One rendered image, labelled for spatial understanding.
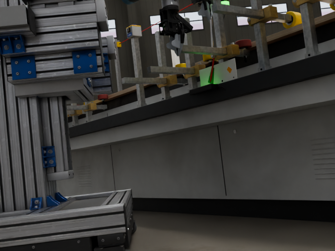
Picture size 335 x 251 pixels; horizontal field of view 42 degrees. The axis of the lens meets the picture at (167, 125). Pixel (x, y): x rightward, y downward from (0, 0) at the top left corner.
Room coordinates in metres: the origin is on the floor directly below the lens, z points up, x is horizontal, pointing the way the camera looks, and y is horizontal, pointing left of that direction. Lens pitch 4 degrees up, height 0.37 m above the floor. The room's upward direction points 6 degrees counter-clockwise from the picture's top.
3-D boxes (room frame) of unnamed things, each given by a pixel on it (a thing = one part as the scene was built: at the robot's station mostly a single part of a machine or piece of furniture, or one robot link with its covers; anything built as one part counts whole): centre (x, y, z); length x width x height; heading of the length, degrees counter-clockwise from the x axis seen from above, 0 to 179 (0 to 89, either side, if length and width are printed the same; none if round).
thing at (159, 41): (2.54, -0.01, 0.88); 0.04 x 0.04 x 0.48; 37
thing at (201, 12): (2.07, -0.23, 1.04); 0.06 x 0.03 x 0.09; 57
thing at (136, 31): (2.75, 0.14, 1.18); 0.07 x 0.07 x 0.08; 37
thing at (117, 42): (5.05, 0.48, 1.25); 0.09 x 0.08 x 1.10; 37
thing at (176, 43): (1.89, -0.08, 0.86); 0.06 x 0.03 x 0.09; 127
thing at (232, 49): (2.12, -0.32, 0.84); 0.14 x 0.06 x 0.05; 37
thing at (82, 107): (3.26, 0.63, 0.81); 0.44 x 0.03 x 0.04; 127
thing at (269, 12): (1.92, -0.47, 0.94); 0.14 x 0.06 x 0.05; 37
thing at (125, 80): (2.45, 0.03, 0.80); 0.44 x 0.03 x 0.04; 127
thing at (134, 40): (2.75, 0.15, 0.92); 0.05 x 0.05 x 0.45; 37
